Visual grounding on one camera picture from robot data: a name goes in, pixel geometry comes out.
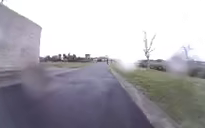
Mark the grass field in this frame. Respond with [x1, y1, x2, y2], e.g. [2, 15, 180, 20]
[39, 61, 95, 70]

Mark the distant row of trees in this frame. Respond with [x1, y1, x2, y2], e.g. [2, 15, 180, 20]
[39, 52, 108, 63]

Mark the dark asphalt path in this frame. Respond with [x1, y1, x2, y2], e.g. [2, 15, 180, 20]
[0, 61, 155, 128]

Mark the bare young tree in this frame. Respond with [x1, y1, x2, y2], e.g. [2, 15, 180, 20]
[142, 30, 157, 69]
[181, 44, 194, 61]

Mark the grey concrete kerb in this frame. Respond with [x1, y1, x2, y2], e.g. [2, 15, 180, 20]
[107, 63, 182, 128]

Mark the green grass verge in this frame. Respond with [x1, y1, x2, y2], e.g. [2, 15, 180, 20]
[109, 62, 205, 128]

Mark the pale brick building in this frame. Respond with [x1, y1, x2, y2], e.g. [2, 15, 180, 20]
[0, 2, 43, 74]

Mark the dark hedge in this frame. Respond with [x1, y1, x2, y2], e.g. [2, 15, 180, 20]
[136, 59, 205, 81]

